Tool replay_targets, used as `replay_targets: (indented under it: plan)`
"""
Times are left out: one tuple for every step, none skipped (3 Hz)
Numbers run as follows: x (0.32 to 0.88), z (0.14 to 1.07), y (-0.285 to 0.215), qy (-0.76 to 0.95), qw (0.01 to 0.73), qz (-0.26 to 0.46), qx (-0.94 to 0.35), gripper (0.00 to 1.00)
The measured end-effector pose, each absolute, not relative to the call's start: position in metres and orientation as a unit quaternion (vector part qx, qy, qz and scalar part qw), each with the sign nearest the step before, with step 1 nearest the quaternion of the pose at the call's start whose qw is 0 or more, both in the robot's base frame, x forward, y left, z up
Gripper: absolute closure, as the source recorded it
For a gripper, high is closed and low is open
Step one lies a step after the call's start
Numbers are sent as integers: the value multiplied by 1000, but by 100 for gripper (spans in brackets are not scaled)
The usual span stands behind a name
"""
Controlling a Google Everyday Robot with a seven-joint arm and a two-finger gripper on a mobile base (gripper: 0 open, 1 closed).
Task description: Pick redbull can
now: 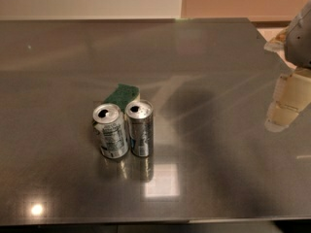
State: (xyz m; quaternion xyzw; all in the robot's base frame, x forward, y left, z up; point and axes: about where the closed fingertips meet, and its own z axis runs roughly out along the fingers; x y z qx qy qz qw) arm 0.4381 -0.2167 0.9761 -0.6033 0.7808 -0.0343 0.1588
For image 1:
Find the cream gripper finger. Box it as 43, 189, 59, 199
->
264, 28, 288, 52
264, 67, 311, 133

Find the slim silver redbull can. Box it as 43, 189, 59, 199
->
125, 100, 154, 157

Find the white silver soda can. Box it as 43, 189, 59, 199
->
92, 103, 128, 159

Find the green yellow sponge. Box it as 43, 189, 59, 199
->
104, 83, 140, 112

